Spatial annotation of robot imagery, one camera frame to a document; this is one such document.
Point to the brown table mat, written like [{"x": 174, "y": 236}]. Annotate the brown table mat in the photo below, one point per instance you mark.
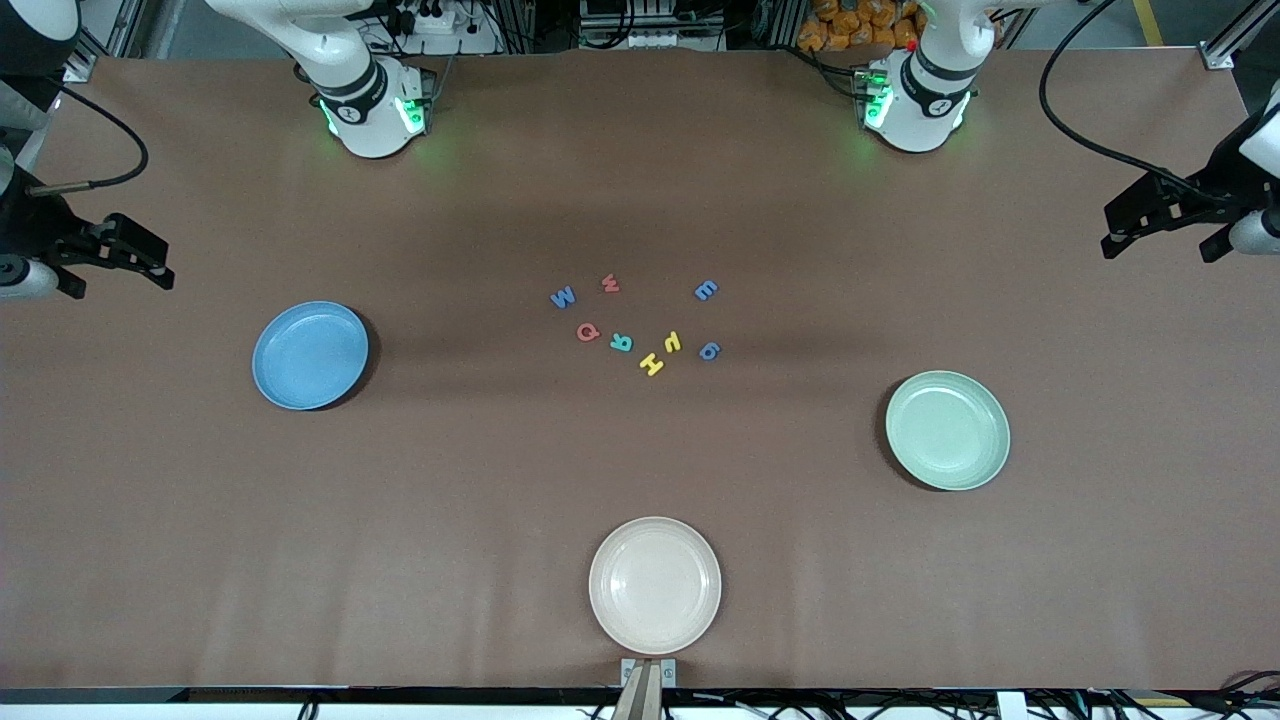
[{"x": 640, "y": 450}]

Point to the aluminium frame profile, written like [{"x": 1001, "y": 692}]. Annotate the aluminium frame profile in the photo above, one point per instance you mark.
[
  {"x": 1218, "y": 55},
  {"x": 78, "y": 68}
]

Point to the green plate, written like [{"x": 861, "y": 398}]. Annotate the green plate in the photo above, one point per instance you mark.
[{"x": 975, "y": 465}]

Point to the white power strip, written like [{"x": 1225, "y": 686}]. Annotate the white power strip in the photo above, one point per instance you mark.
[{"x": 460, "y": 42}]

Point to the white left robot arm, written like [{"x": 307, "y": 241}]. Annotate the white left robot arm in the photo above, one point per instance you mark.
[{"x": 915, "y": 115}]

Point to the beige plate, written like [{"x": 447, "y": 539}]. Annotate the beige plate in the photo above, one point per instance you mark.
[{"x": 655, "y": 590}]

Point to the blue uppercase W foam letter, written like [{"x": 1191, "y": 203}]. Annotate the blue uppercase W foam letter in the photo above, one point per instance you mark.
[{"x": 563, "y": 298}]

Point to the blue lowercase g foam letter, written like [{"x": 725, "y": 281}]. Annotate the blue lowercase g foam letter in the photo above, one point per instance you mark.
[{"x": 705, "y": 347}]

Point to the yellow lowercase h foam letter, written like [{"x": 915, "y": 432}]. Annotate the yellow lowercase h foam letter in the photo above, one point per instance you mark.
[{"x": 675, "y": 339}]

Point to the yellow uppercase H foam letter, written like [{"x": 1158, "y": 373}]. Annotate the yellow uppercase H foam letter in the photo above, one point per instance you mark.
[{"x": 652, "y": 365}]

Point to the blue plate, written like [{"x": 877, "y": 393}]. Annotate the blue plate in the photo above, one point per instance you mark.
[{"x": 300, "y": 385}]

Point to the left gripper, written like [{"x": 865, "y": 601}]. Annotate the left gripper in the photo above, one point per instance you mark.
[{"x": 1222, "y": 185}]

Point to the white black electronics box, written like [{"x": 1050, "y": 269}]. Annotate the white black electronics box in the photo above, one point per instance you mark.
[{"x": 650, "y": 40}]

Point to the teal uppercase R foam letter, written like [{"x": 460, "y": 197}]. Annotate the teal uppercase R foam letter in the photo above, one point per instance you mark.
[{"x": 621, "y": 342}]

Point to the blue uppercase E foam letter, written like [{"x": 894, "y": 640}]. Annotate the blue uppercase E foam letter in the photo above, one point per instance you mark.
[{"x": 705, "y": 291}]

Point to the beige camera mount pole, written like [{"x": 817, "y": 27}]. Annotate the beige camera mount pole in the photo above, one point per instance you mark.
[{"x": 640, "y": 700}]

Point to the grey metal mount bracket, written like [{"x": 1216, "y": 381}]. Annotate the grey metal mount bracket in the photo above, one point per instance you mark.
[{"x": 670, "y": 672}]

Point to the orange fruit pile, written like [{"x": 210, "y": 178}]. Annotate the orange fruit pile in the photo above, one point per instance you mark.
[{"x": 850, "y": 25}]

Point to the red lowercase w foam letter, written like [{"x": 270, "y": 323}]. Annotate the red lowercase w foam letter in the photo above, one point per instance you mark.
[{"x": 610, "y": 285}]

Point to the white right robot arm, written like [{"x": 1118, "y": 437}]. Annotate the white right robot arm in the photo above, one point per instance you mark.
[{"x": 370, "y": 120}]

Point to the red uppercase Q foam letter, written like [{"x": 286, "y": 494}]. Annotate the red uppercase Q foam letter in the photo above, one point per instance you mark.
[{"x": 579, "y": 333}]

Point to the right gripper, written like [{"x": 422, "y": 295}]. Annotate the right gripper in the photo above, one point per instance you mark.
[{"x": 28, "y": 228}]

